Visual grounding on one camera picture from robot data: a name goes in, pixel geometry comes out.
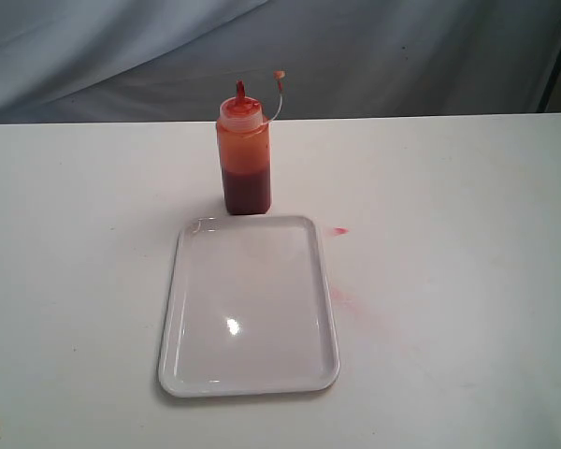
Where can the white rectangular plastic tray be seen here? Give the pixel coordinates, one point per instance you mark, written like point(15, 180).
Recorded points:
point(249, 310)

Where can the black tripod stand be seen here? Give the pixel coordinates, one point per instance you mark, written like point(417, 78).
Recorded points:
point(555, 65)

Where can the grey backdrop cloth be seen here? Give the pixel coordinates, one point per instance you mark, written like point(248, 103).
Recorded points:
point(143, 61)

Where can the red sauce squeeze bottle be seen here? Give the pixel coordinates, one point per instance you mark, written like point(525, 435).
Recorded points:
point(243, 139)

